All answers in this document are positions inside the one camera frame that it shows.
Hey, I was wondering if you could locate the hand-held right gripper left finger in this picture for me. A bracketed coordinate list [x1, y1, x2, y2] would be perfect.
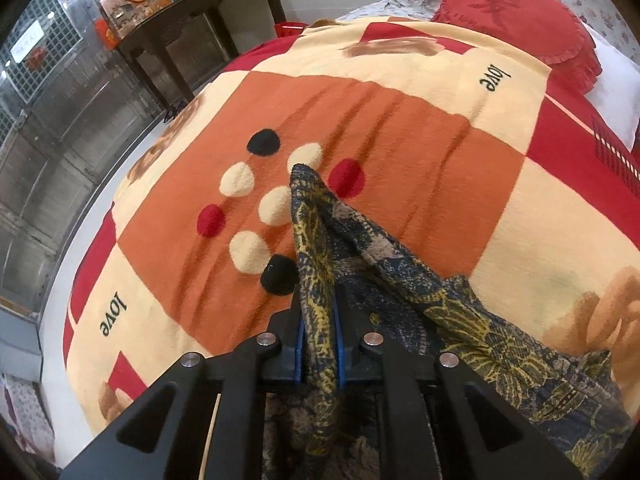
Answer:
[59, 280, 307, 480]

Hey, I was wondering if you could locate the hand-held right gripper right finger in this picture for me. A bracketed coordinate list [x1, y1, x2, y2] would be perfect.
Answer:
[332, 282, 583, 480]

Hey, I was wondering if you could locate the floral patterned blue yellow garment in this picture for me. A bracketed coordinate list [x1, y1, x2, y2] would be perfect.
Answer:
[260, 162, 636, 480]

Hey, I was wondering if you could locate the printed orange cream blanket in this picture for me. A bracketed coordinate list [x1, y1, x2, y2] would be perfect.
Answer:
[62, 15, 640, 441]

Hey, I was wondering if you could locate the red bedsheet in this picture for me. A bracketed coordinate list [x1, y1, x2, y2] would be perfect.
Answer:
[222, 35, 640, 186]

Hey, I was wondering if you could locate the metal grid cabinet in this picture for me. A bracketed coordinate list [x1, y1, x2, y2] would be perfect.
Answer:
[0, 0, 171, 311]

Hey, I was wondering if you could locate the dark wooden side table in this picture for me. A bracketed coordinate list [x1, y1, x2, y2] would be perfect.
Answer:
[116, 0, 287, 111]

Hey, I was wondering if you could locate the red heart-shaped pillow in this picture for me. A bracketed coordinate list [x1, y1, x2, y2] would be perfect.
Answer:
[430, 0, 603, 96]

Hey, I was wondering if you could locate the printed cardboard box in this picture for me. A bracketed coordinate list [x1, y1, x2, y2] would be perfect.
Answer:
[100, 0, 176, 38]

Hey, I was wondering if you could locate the white pillow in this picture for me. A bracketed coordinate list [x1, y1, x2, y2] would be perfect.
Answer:
[580, 22, 640, 153]

